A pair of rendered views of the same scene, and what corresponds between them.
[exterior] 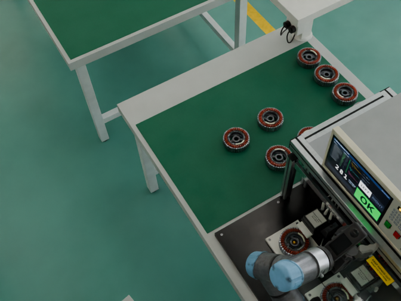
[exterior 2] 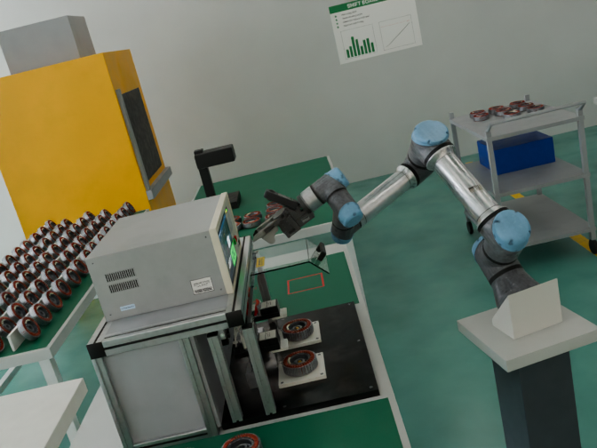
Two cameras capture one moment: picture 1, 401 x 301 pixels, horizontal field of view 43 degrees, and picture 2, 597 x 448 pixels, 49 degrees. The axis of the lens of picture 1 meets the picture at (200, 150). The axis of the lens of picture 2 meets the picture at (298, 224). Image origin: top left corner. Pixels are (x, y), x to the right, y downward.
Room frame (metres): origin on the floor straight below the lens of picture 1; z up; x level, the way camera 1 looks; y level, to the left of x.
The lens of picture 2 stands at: (2.31, 0.70, 1.81)
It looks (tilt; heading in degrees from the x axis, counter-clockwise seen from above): 17 degrees down; 210
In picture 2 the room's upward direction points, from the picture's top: 14 degrees counter-clockwise
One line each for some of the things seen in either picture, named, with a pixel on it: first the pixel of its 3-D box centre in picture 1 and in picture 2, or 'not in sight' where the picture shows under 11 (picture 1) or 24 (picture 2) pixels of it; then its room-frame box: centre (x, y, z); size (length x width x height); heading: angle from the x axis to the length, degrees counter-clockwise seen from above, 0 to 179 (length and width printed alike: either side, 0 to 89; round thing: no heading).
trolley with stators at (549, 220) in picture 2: not in sight; (519, 175); (-2.15, -0.08, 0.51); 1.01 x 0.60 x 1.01; 28
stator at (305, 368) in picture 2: (294, 242); (299, 363); (0.74, -0.32, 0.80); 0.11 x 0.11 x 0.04
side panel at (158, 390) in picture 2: not in sight; (157, 396); (1.10, -0.58, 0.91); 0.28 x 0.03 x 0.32; 118
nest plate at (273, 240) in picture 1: (293, 245); (301, 369); (0.74, -0.32, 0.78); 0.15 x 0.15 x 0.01; 28
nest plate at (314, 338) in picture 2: not in sight; (298, 335); (0.52, -0.43, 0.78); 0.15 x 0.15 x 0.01; 28
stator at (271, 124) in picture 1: (270, 119); not in sight; (1.33, -0.31, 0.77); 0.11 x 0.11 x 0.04
